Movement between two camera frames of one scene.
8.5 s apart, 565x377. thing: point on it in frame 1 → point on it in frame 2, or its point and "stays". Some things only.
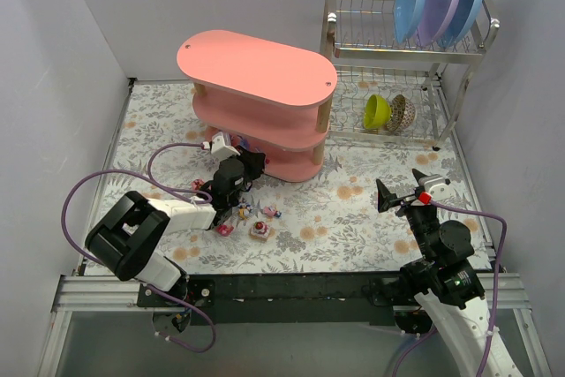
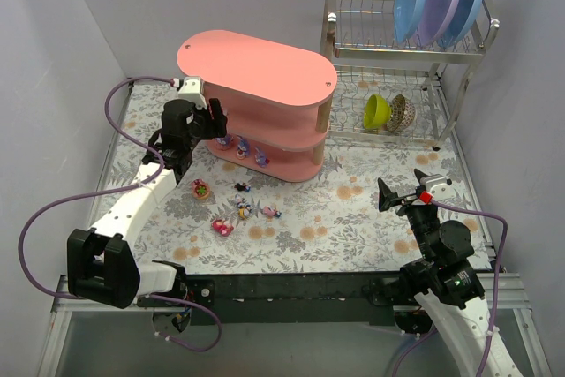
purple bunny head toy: [244, 144] stays
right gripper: [406, 199] stays
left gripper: [249, 164] → [212, 120]
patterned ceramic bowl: [402, 113] stays
